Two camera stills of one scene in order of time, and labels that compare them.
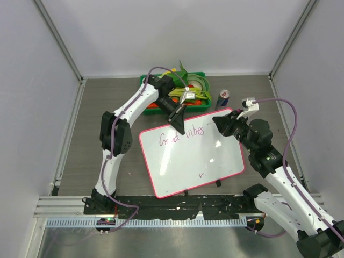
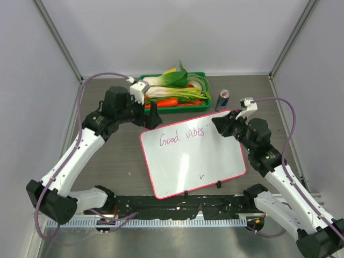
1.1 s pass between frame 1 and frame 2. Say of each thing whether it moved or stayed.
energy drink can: stayed
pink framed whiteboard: stayed
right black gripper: stayed
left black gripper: moved
